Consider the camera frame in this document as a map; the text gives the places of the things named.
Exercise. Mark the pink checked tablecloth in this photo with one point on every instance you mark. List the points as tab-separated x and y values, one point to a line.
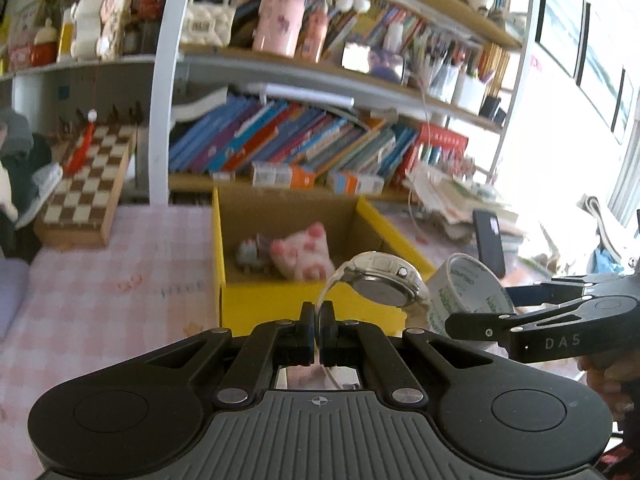
125	285

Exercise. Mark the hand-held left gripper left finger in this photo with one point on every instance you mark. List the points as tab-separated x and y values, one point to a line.
309	331

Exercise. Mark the smartphone with lit screen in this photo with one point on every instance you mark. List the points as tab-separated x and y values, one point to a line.
372	62

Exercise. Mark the red tassel pendant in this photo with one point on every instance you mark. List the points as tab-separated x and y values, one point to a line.
80	150

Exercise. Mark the pile of papers and booklets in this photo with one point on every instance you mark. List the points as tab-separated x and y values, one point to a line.
460	205

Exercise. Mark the orange and white carton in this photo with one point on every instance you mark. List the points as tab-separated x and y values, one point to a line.
280	176
355	183

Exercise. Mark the red book box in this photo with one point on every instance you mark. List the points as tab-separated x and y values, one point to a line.
440	142

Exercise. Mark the red and white figurine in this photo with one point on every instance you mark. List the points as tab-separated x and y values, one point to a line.
44	42

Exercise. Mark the pile of clothes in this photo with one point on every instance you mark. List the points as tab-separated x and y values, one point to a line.
20	170

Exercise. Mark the row of colourful books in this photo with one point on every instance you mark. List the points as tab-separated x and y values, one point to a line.
280	135

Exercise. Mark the white striped bag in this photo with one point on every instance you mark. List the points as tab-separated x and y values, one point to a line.
607	220

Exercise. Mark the white shelf unit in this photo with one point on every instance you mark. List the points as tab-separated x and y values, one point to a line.
162	110

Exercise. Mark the yellow cardboard box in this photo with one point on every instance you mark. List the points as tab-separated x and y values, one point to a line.
280	305

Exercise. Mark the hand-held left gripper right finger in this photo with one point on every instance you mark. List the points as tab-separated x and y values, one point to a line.
327	331

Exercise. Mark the pink spotted plush toy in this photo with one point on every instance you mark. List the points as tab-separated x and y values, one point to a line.
305	252

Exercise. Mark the framed wall picture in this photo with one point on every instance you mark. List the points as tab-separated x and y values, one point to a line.
602	65
560	15
625	107

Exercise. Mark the black smartphone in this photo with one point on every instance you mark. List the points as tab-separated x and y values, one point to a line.
489	242

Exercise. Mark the white tape roll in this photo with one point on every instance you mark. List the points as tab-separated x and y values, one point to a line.
465	285

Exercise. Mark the small grey toy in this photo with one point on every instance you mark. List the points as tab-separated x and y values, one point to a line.
250	255

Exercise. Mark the white quilted handbag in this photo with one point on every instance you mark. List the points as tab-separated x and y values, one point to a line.
207	20

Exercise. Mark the white plush toy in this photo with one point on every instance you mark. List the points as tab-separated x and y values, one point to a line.
95	20

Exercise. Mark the row of thin yellow books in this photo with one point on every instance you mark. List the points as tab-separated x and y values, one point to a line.
495	67

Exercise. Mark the row of dark chess pieces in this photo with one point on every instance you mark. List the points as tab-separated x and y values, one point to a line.
120	114

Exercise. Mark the person's right hand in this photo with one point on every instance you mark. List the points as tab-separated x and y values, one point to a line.
615	377

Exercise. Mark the black pen holder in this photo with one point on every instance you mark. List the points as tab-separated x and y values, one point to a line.
492	109

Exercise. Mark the pink tumbler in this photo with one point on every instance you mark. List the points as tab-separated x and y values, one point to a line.
280	15

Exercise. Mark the white light bar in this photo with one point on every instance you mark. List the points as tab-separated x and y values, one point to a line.
305	95

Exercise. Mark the white pen holder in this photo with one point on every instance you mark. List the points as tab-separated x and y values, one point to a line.
470	94
442	82

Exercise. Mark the white wristwatch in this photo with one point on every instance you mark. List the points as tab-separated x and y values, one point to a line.
385	280

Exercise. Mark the wooden chessboard box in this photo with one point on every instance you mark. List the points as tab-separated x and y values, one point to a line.
90	190

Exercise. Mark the pink bottle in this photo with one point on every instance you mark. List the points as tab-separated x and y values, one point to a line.
314	35

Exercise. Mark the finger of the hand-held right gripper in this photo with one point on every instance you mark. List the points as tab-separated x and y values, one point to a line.
475	326
550	291

